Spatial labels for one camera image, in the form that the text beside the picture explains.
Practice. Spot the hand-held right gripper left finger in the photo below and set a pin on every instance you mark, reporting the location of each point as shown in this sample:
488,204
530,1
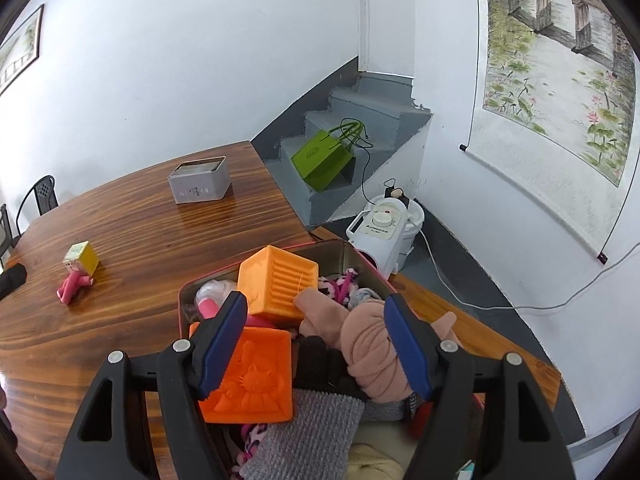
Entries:
220,350

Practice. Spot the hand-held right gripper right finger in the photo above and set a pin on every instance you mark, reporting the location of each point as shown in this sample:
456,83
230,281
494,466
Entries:
407,350

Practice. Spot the tan knotted stocking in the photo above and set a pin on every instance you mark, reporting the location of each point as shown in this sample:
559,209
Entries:
370,340

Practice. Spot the small orange soft cube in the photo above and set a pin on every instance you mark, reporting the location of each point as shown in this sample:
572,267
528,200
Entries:
250,375

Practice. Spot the white plastic bag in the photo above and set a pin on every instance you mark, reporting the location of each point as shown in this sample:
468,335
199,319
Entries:
215,290

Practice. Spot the grey yellow knotted sock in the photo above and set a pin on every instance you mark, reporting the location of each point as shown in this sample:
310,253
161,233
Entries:
357,300

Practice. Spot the red fuzzy ball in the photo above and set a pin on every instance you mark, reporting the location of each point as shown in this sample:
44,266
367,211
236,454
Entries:
422,420

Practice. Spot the large orange soft cube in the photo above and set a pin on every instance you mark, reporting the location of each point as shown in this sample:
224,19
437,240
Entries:
275,280

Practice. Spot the pink leopard plush toy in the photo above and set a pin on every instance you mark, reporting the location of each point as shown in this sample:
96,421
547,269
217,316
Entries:
327,287
255,435

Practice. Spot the large grey knit sock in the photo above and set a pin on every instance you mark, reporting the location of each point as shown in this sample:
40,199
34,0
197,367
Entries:
310,435

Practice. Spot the pink biscuit tin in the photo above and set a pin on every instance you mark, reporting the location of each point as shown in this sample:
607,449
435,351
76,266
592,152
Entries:
325,255

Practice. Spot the white kitchen appliance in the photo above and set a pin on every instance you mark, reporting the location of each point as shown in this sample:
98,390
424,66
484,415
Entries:
385,230

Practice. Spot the pink knotted toy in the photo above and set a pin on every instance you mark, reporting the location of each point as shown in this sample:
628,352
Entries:
75,285

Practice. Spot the small yellow green box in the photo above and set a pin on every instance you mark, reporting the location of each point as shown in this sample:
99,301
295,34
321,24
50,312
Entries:
82,257

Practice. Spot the grey tin box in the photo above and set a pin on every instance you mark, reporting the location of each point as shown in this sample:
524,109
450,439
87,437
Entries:
200,180

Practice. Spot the green paper bag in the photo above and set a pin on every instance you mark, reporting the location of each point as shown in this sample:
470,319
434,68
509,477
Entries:
325,160

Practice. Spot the black rolled sock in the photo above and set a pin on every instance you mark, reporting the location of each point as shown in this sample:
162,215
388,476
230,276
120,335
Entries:
12,280

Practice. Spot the black metal chair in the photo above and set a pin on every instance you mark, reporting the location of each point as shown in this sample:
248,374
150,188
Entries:
42,195
5,230

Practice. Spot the grey staircase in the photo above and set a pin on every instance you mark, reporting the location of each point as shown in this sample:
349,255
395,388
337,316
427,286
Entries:
360,110

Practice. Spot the hanging scroll painting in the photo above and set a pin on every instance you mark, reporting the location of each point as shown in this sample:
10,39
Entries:
560,60

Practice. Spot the framed landscape painting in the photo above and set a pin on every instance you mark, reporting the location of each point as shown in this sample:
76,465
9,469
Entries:
17,55

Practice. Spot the white door frame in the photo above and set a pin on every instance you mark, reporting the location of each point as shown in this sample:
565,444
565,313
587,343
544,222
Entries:
390,15

